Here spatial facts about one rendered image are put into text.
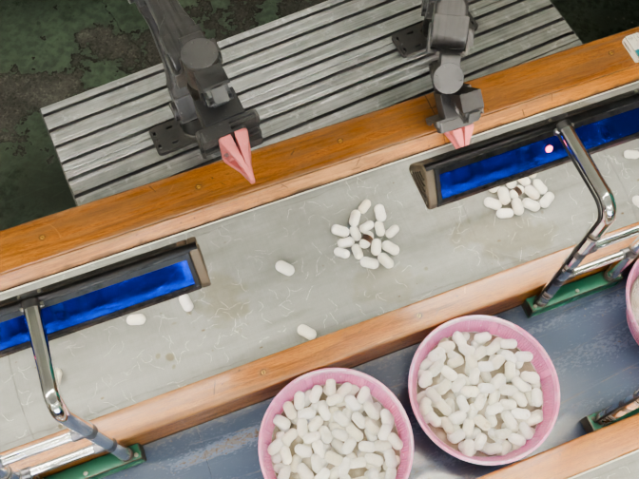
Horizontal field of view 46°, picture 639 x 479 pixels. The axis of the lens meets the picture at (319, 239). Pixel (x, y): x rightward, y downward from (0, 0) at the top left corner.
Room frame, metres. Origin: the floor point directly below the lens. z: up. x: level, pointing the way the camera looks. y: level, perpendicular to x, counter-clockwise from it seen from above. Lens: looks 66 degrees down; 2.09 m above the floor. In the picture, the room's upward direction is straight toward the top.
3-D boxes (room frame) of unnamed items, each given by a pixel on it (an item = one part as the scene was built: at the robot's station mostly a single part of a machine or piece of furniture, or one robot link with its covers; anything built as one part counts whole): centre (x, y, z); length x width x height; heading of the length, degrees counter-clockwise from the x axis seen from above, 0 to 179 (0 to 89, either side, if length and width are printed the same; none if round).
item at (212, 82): (0.66, 0.15, 1.13); 0.07 x 0.06 x 0.11; 116
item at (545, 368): (0.31, -0.29, 0.72); 0.27 x 0.27 x 0.10
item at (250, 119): (0.66, 0.15, 1.07); 0.10 x 0.07 x 0.07; 115
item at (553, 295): (0.59, -0.47, 0.90); 0.20 x 0.19 x 0.45; 110
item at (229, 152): (0.60, 0.11, 1.07); 0.09 x 0.07 x 0.07; 25
